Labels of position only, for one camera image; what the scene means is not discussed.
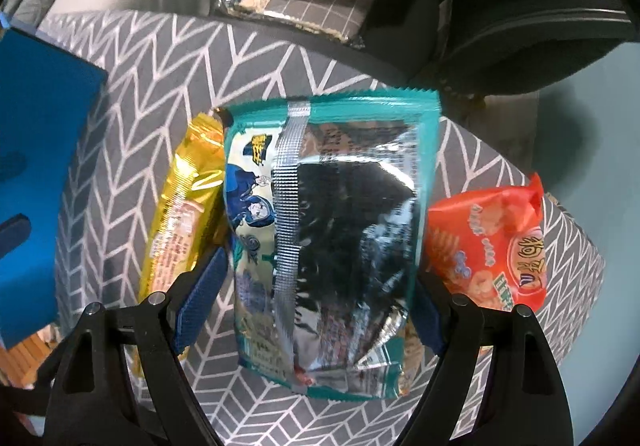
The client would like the yellow biscuit bar pack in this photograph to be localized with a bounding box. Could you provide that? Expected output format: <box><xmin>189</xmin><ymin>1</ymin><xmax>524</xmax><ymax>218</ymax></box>
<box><xmin>138</xmin><ymin>113</ymin><xmax>226</xmax><ymax>301</ymax></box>

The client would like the red cracker snack bag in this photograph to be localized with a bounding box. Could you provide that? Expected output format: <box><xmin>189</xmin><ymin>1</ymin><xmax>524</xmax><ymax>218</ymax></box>
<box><xmin>423</xmin><ymin>175</ymin><xmax>547</xmax><ymax>311</ymax></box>

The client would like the teal silver snack bag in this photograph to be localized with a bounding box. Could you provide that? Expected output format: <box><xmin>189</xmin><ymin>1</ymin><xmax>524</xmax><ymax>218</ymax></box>
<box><xmin>219</xmin><ymin>88</ymin><xmax>440</xmax><ymax>401</ymax></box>

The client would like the blue cardboard box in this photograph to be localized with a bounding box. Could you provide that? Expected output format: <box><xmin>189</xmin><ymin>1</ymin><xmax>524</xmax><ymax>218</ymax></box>
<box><xmin>0</xmin><ymin>16</ymin><xmax>106</xmax><ymax>350</ymax></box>

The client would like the grey checked seat cushion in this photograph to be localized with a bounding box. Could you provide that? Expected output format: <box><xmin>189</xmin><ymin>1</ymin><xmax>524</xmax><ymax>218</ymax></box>
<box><xmin>217</xmin><ymin>0</ymin><xmax>373</xmax><ymax>46</ymax></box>

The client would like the black office chair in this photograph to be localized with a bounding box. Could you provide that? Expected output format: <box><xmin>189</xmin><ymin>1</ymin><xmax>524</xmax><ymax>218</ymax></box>
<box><xmin>219</xmin><ymin>0</ymin><xmax>639</xmax><ymax>96</ymax></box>

